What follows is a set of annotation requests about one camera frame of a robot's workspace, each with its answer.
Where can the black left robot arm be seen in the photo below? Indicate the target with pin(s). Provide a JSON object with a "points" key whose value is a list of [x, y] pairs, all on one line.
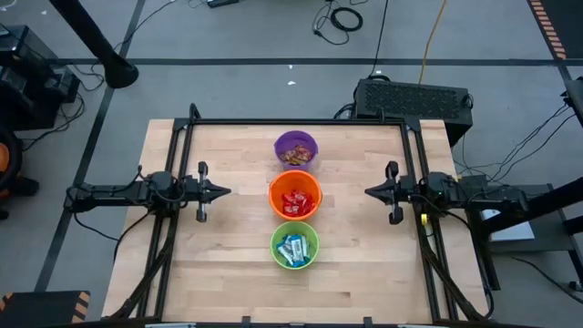
{"points": [[114, 191]]}

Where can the white printed paper sheet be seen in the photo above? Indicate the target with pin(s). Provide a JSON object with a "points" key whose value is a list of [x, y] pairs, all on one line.
{"points": [[510, 230]]}

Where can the black equipment rack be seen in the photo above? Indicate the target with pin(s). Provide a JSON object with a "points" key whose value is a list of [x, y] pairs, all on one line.
{"points": [[27, 77]]}

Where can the hazard-striped black floor mat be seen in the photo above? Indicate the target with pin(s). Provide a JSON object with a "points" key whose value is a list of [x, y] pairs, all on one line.
{"points": [[558, 23]]}

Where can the orange Halloween bucket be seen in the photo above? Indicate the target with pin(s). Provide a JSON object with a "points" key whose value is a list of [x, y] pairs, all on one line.
{"points": [[293, 180]]}

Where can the orange black wheeled device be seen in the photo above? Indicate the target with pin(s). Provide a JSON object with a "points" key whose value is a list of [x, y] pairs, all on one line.
{"points": [[7, 168]]}

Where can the black stand pole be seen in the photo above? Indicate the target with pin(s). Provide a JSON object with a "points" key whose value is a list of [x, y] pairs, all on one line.
{"points": [[91, 41]]}

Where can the black power strip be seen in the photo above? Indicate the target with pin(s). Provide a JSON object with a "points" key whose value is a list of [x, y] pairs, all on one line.
{"points": [[223, 3]]}

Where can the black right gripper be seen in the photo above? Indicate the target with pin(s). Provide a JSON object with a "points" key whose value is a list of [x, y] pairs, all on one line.
{"points": [[407, 191]]}

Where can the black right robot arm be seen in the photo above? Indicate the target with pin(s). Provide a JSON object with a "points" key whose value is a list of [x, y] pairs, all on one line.
{"points": [[478, 193]]}

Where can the purple Halloween bucket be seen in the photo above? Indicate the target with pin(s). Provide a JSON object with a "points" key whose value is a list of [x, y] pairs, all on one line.
{"points": [[296, 138]]}

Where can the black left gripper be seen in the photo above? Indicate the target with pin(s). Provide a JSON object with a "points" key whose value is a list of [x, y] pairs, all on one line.
{"points": [[196, 191]]}

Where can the green Halloween bucket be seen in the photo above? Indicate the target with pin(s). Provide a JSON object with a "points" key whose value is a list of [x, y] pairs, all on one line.
{"points": [[294, 228]]}

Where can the black side stand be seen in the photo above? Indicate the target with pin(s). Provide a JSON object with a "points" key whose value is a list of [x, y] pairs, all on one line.
{"points": [[546, 243]]}

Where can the red gold crinkly candy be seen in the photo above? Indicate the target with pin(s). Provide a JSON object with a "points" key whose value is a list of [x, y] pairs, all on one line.
{"points": [[288, 158], [298, 161], [298, 151], [308, 157], [290, 150]]}

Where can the black aluminium table frame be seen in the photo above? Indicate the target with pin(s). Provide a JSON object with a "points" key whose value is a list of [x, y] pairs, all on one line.
{"points": [[296, 121]]}

